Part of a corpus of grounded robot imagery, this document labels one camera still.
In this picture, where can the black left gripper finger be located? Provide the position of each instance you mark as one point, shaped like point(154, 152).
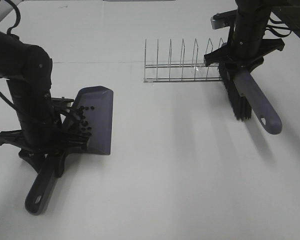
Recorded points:
point(60, 156)
point(35, 160)

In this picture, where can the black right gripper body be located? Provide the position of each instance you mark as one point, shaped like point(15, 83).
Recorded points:
point(245, 44)

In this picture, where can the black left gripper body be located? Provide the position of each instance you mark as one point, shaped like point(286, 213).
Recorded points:
point(44, 129)

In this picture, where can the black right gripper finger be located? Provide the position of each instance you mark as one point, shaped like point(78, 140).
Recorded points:
point(253, 65)
point(209, 60)

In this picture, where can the grey hand brush black bristles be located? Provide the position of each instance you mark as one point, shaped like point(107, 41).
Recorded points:
point(246, 97)

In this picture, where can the pile of coffee beans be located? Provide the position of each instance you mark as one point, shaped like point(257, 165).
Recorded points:
point(83, 120)

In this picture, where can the grey plastic dustpan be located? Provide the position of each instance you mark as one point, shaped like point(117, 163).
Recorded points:
point(100, 116)

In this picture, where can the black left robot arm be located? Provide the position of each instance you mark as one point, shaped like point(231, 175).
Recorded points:
point(27, 68)

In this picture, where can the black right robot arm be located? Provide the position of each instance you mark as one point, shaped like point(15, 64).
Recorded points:
point(257, 12)

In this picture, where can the metal wire rack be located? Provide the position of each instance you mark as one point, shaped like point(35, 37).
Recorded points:
point(183, 66)

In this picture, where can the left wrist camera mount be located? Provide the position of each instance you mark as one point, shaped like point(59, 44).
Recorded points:
point(62, 102)

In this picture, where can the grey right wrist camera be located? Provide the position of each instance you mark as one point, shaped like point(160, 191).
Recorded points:
point(222, 20)

